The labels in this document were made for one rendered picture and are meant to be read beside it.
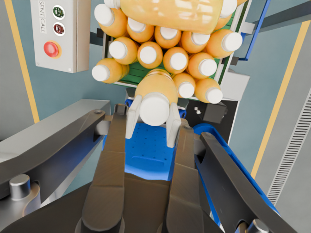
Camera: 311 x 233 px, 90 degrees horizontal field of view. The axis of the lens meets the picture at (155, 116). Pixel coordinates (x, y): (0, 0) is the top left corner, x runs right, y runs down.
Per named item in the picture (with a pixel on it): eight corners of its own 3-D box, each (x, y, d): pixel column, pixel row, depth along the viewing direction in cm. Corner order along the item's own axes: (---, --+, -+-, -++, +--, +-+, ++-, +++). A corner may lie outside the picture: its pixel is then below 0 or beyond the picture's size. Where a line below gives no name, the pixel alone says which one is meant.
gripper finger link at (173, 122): (174, 120, 15) (181, 121, 15) (171, 101, 21) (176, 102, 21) (166, 147, 16) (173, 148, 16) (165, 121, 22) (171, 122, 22)
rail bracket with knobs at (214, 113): (191, 110, 65) (196, 119, 56) (196, 94, 63) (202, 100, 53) (214, 114, 66) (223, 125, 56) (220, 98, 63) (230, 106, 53)
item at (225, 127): (168, 203, 207) (168, 214, 193) (180, 92, 153) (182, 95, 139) (207, 206, 206) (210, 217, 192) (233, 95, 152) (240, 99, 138)
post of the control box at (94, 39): (129, 51, 141) (67, 39, 48) (130, 46, 140) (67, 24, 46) (133, 52, 141) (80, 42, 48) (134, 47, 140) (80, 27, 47)
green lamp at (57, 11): (54, 17, 37) (51, 15, 36) (54, 6, 36) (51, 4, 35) (64, 19, 37) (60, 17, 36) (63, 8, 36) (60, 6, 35)
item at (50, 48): (46, 55, 40) (43, 55, 39) (45, 40, 39) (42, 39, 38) (60, 58, 40) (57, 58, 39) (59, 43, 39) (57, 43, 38)
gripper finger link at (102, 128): (121, 140, 14) (86, 133, 13) (130, 119, 18) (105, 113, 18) (123, 125, 13) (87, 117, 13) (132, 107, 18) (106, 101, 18)
